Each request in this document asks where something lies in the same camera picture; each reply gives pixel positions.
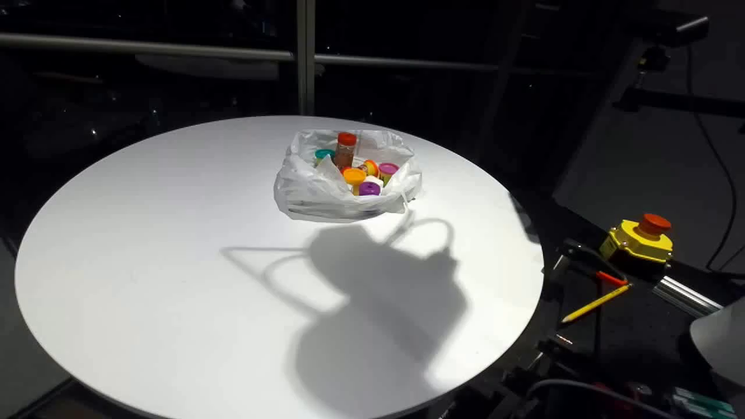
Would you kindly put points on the purple lid container with holes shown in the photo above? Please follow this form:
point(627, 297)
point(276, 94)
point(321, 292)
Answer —
point(370, 187)

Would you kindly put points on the white plastic bag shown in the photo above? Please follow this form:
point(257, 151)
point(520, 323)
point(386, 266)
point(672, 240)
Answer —
point(311, 199)

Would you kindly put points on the yellow pencil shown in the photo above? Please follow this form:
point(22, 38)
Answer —
point(597, 304)

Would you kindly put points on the yellow emergency stop button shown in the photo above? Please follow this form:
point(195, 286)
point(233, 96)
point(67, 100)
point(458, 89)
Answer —
point(641, 238)

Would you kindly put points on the aluminium profile bar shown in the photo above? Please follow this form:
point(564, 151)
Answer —
point(689, 295)

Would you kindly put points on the grey rounded cover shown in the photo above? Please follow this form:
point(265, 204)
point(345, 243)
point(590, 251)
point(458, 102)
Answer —
point(723, 338)

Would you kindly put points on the vertical window post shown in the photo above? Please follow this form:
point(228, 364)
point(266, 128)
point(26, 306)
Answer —
point(307, 54)

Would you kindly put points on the horizontal metal rail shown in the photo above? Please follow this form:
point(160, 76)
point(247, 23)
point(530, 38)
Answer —
point(155, 47)

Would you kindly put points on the black camera on stand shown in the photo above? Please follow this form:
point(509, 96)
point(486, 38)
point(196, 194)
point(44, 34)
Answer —
point(678, 26)

